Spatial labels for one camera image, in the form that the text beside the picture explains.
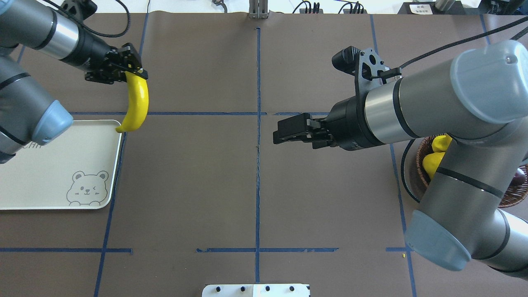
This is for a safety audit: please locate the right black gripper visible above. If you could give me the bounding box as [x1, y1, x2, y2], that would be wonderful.
[272, 113, 335, 150]

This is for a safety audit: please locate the pale green bear tray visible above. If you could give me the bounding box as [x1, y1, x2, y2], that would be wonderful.
[0, 120, 123, 210]

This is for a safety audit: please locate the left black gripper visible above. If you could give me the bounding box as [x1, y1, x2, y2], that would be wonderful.
[85, 42, 149, 85]

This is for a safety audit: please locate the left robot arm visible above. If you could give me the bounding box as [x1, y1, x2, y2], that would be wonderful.
[0, 0, 149, 164]

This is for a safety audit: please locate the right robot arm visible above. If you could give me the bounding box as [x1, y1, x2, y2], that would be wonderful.
[273, 40, 528, 280]

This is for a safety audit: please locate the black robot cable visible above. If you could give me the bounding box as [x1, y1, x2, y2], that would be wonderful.
[399, 16, 528, 70]

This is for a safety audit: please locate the grey aluminium post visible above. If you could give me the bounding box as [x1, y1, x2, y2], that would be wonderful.
[248, 0, 269, 19]

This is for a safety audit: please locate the brown wicker basket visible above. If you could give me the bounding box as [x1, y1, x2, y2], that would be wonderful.
[410, 134, 527, 208]

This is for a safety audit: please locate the white mount base plate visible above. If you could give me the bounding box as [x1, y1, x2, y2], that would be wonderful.
[202, 283, 311, 297]

